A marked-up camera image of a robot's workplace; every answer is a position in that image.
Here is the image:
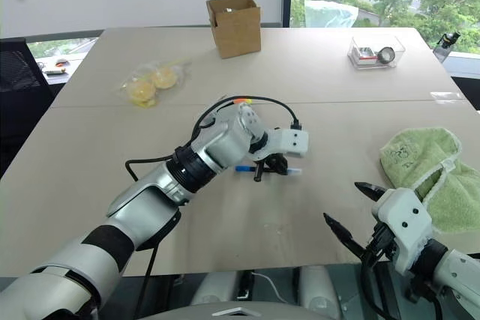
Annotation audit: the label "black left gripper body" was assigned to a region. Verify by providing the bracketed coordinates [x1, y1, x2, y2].
[262, 151, 289, 169]

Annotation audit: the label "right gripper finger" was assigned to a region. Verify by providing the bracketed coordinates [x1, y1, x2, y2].
[322, 212, 368, 262]
[354, 181, 386, 202]

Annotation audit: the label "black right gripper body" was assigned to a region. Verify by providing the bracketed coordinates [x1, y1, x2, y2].
[359, 221, 399, 265]

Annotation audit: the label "blue and white pen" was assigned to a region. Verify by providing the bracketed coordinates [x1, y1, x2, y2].
[235, 165, 303, 177]

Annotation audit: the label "green terry towel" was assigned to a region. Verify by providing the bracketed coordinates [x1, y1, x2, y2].
[379, 127, 480, 235]

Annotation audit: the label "grey robot torso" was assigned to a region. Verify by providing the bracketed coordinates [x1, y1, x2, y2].
[134, 264, 344, 320]

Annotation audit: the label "yellow round fruit piece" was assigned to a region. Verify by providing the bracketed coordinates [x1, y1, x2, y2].
[126, 80, 157, 103]
[151, 67, 179, 89]

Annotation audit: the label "red and white small box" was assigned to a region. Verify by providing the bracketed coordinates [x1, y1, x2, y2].
[355, 46, 379, 63]

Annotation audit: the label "black round strainer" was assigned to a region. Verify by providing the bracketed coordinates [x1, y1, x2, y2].
[376, 46, 395, 64]

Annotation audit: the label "clear plastic container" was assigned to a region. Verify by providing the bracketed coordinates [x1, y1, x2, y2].
[346, 34, 407, 70]

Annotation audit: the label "brown cardboard box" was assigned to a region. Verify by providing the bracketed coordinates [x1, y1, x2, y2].
[205, 0, 263, 60]

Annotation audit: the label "clear plastic bag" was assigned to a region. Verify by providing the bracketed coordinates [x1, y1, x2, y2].
[118, 56, 193, 109]

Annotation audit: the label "translucent plastic sheet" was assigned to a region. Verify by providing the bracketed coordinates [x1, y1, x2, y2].
[303, 0, 362, 29]

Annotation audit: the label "dark water bottle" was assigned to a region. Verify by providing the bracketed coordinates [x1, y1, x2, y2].
[432, 30, 461, 63]

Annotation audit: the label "small items on side desk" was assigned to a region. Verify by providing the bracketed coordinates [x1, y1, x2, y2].
[37, 57, 71, 76]

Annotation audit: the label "black mesh office chair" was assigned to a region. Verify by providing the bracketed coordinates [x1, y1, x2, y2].
[0, 37, 68, 181]

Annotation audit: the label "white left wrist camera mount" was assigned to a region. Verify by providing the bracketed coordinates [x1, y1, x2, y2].
[250, 127, 311, 160]

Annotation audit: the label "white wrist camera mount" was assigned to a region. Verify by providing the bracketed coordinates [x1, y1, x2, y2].
[370, 187, 434, 274]
[250, 127, 311, 160]

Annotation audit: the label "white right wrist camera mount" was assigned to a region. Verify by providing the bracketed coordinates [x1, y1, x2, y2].
[370, 187, 434, 274]

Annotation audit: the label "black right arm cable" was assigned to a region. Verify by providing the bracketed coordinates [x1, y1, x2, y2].
[358, 252, 451, 320]

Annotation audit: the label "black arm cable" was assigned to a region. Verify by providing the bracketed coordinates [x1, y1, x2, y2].
[358, 252, 451, 320]
[125, 95, 303, 320]

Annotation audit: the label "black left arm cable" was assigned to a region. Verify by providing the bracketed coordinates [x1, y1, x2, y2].
[125, 95, 303, 320]

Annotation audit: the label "thin white cable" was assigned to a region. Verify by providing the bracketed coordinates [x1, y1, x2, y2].
[250, 271, 287, 303]

